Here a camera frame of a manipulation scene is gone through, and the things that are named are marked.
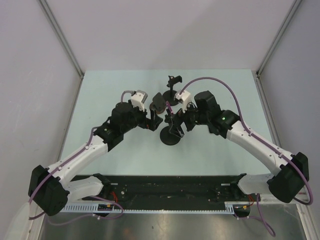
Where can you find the purple phone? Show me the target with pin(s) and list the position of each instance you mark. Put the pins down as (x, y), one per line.
(170, 111)

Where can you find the grey stand with wooden base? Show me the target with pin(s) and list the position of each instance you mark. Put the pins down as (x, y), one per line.
(158, 104)

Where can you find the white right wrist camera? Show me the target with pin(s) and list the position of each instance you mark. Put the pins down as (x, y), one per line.
(184, 98)

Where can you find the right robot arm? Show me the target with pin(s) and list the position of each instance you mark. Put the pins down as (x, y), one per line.
(288, 172)

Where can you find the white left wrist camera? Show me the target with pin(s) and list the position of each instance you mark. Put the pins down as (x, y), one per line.
(138, 98)

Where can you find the white slotted cable duct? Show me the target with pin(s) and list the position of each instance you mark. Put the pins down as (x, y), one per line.
(137, 208)

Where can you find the aluminium left corner post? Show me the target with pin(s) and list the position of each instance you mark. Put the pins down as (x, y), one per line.
(50, 16)

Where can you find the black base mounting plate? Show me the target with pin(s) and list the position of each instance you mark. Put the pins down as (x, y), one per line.
(165, 190)

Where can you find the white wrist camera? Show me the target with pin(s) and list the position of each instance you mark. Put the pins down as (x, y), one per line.
(184, 98)
(138, 98)

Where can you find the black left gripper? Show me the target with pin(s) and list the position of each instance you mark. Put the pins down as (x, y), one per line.
(152, 120)

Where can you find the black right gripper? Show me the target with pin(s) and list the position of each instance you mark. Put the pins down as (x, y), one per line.
(178, 121)

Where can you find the aluminium corner post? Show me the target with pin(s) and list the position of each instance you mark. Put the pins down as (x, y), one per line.
(50, 16)
(279, 35)

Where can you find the black stand of purple phone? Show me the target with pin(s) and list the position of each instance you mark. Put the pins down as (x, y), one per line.
(173, 133)

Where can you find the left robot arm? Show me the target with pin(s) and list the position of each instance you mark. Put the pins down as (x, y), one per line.
(52, 187)

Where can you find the aluminium right corner post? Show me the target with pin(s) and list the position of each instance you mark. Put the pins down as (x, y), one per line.
(279, 35)

